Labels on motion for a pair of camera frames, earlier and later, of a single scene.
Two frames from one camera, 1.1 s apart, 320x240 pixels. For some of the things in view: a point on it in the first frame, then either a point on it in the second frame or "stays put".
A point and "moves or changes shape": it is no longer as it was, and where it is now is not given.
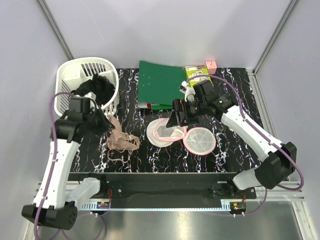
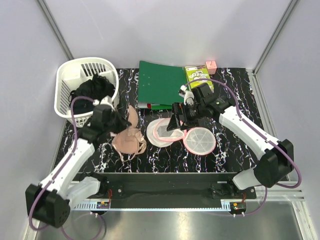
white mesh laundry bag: [196, 140] stays put
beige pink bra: [121, 141] moves or changes shape
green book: [193, 71] stays put
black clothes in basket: [103, 89] stays put
